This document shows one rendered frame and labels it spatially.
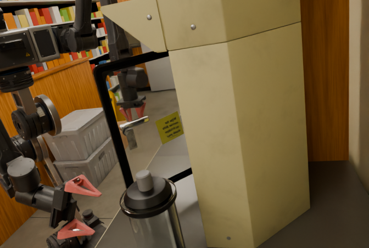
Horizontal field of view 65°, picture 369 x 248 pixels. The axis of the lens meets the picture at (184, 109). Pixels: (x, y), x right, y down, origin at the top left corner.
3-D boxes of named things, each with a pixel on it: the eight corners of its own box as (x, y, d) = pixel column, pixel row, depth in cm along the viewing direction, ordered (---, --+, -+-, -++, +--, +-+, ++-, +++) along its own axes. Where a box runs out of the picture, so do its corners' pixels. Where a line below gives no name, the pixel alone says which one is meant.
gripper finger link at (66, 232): (89, 220, 65) (53, 208, 67) (84, 249, 66) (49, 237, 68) (104, 208, 72) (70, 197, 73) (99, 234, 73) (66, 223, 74)
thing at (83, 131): (116, 133, 321) (108, 106, 310) (87, 162, 266) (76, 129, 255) (84, 136, 332) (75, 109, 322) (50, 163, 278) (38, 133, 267)
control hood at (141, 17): (199, 31, 83) (193, -6, 79) (167, 51, 53) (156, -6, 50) (161, 38, 86) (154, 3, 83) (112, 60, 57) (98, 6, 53)
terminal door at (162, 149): (216, 162, 95) (196, 39, 82) (131, 204, 82) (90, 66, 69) (215, 161, 96) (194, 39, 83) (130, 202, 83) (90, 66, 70)
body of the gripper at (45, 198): (61, 189, 66) (33, 181, 67) (55, 230, 67) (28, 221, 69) (77, 180, 72) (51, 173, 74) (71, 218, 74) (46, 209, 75)
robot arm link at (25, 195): (31, 188, 76) (15, 206, 72) (23, 170, 72) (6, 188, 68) (53, 195, 75) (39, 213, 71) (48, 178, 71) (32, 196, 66)
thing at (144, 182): (179, 189, 58) (173, 159, 56) (163, 221, 50) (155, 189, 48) (139, 187, 61) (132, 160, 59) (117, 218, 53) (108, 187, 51)
